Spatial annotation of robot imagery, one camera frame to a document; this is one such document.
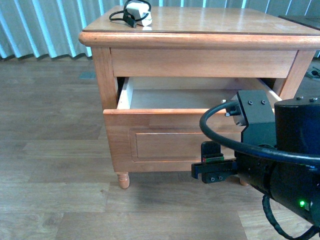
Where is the clutter on floor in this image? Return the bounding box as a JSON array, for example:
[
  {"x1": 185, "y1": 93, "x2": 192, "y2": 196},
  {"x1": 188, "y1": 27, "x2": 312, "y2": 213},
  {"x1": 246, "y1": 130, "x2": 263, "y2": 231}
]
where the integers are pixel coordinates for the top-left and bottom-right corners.
[{"x1": 307, "y1": 67, "x2": 320, "y2": 80}]

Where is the light wooden nightstand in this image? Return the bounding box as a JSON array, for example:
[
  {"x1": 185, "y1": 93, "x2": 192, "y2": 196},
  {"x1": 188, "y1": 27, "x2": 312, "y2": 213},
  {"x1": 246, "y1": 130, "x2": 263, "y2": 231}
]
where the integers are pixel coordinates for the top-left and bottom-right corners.
[{"x1": 79, "y1": 6, "x2": 320, "y2": 189}]

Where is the white charger adapter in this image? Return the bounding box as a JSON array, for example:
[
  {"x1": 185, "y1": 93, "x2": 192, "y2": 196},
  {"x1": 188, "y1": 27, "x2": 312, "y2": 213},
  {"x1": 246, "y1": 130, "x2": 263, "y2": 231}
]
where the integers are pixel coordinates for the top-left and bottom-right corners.
[{"x1": 126, "y1": 0, "x2": 152, "y2": 27}]

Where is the black charger cable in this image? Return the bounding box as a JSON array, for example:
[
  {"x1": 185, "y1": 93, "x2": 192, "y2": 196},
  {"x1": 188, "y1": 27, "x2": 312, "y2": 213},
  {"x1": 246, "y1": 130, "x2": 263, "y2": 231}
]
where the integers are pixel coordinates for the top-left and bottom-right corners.
[{"x1": 109, "y1": 0, "x2": 152, "y2": 28}]

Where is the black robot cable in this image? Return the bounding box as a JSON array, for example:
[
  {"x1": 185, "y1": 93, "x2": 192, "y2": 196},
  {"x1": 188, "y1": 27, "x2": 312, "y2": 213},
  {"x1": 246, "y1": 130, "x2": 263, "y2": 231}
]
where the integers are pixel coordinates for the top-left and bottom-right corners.
[{"x1": 199, "y1": 100, "x2": 320, "y2": 240}]

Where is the wooden drawer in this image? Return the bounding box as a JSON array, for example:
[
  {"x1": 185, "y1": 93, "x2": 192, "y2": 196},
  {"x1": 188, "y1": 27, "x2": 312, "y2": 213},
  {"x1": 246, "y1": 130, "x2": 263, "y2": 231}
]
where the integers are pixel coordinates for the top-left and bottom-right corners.
[{"x1": 103, "y1": 77, "x2": 280, "y2": 173}]

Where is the dark wooden side table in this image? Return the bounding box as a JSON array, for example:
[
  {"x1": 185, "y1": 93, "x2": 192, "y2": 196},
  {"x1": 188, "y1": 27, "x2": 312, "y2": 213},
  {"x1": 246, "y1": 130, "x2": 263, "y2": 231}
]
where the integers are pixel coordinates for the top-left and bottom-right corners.
[{"x1": 278, "y1": 15, "x2": 320, "y2": 31}]

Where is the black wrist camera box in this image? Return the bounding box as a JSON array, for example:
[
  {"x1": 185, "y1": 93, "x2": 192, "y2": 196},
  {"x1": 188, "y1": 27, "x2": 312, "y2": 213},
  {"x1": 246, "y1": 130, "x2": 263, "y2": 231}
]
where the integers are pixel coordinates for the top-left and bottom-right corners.
[{"x1": 225, "y1": 90, "x2": 277, "y2": 147}]

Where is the white pleated curtain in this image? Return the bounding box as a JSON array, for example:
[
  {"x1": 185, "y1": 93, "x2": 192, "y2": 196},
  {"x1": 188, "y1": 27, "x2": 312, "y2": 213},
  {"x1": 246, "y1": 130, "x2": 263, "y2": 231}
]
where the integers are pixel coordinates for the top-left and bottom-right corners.
[{"x1": 0, "y1": 0, "x2": 320, "y2": 59}]

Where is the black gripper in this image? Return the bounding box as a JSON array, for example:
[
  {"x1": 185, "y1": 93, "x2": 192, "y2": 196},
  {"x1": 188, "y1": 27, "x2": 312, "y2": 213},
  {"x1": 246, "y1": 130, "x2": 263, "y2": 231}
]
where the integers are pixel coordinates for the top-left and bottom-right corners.
[{"x1": 191, "y1": 141, "x2": 276, "y2": 193}]

